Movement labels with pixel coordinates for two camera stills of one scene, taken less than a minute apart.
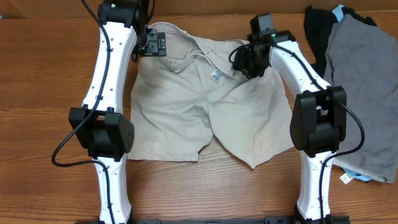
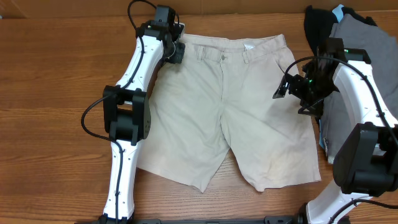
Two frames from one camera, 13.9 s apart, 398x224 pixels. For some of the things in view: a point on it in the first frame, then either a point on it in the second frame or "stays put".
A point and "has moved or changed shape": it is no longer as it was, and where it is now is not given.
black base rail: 268,219 stays put
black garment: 318,25 stays put
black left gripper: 157,45 → 178,55
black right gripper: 239,64 → 316,106
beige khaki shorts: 178,99 has moved or changed shape
